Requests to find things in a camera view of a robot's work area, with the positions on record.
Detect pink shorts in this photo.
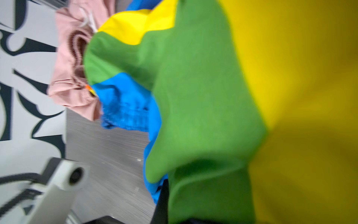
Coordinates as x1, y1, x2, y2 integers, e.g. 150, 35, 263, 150
47, 1, 116, 121

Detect multicolour shorts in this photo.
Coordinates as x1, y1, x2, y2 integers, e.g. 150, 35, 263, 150
84, 1, 358, 224

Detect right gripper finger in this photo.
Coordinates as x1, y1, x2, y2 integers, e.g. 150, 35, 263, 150
150, 179, 169, 224

